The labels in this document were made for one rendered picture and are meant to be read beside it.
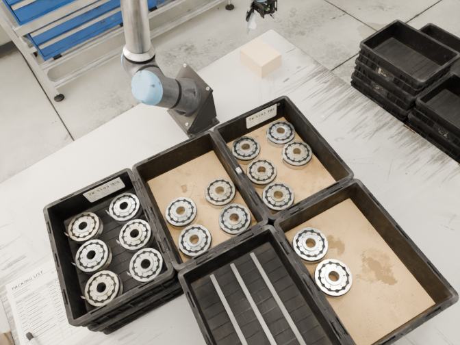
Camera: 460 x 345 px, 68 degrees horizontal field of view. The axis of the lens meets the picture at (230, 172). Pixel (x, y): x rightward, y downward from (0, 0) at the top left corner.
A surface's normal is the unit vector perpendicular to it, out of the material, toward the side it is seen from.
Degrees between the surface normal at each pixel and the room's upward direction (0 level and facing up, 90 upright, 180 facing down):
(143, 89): 46
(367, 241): 0
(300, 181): 0
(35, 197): 0
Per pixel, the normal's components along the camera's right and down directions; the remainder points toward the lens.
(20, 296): -0.10, -0.52
